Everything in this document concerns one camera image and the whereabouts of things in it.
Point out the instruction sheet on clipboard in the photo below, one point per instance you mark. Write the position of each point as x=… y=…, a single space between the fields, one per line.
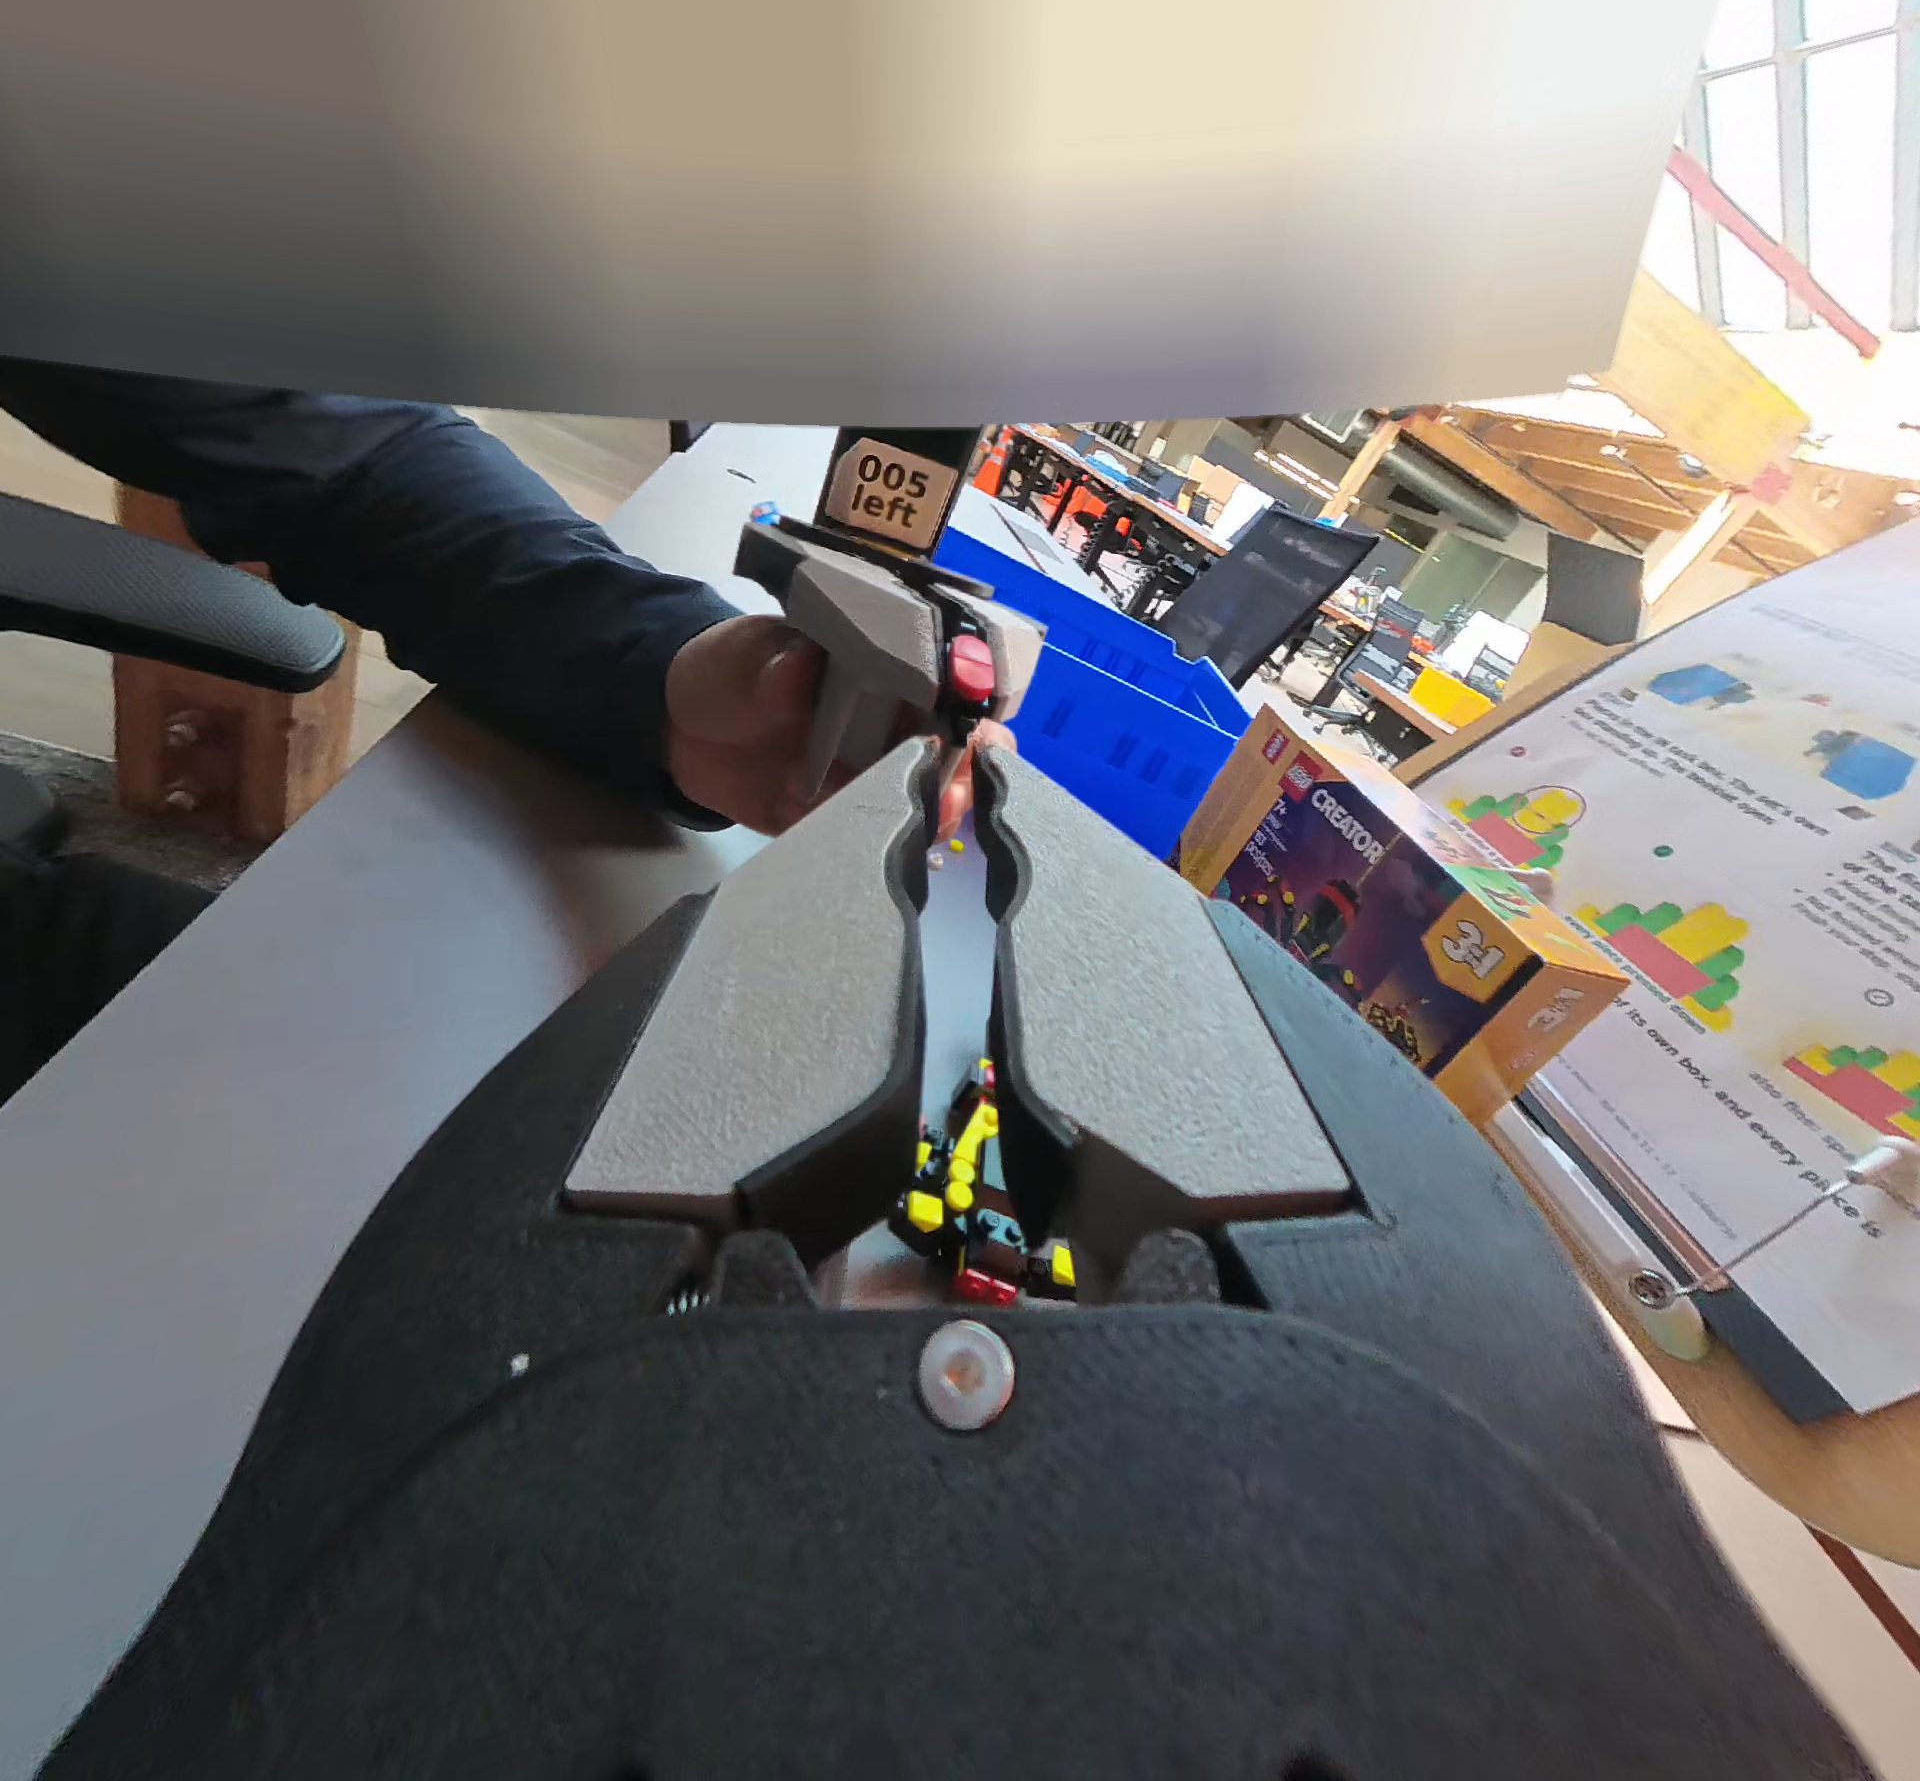
x=1771 y=1483

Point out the person's left hand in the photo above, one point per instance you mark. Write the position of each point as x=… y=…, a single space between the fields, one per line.
x=735 y=716

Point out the person's left forearm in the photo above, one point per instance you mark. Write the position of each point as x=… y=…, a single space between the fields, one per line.
x=421 y=522

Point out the black yellow lego scorpion model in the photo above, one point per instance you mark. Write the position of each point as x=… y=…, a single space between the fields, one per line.
x=960 y=1197

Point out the lego set box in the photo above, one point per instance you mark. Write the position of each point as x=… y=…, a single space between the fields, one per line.
x=1380 y=911

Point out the wooden post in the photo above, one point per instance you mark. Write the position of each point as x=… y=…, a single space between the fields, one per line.
x=226 y=745

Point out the black mesh office chair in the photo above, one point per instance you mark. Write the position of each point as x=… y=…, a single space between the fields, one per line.
x=1273 y=595

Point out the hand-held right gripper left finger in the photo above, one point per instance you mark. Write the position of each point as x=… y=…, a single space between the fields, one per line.
x=749 y=1031

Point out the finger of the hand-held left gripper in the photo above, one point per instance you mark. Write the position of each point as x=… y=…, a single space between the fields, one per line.
x=1019 y=657
x=878 y=641

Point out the small red lego piece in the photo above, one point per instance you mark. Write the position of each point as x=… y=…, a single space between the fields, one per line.
x=973 y=667

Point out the metal air duct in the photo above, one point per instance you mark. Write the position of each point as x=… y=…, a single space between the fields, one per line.
x=1441 y=484

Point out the yellow plastic bin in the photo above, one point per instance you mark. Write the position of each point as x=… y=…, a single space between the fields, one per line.
x=1453 y=696

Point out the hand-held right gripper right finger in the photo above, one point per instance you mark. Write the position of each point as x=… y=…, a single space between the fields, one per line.
x=1169 y=1047

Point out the blue plastic bin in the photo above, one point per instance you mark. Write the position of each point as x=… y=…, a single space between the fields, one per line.
x=1110 y=701

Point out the printed instruction sheet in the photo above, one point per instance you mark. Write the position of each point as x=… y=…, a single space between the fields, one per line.
x=1726 y=822

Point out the person's black chair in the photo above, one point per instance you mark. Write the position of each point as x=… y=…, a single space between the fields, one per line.
x=149 y=595

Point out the long workbench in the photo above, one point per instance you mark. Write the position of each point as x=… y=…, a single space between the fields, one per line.
x=1096 y=492

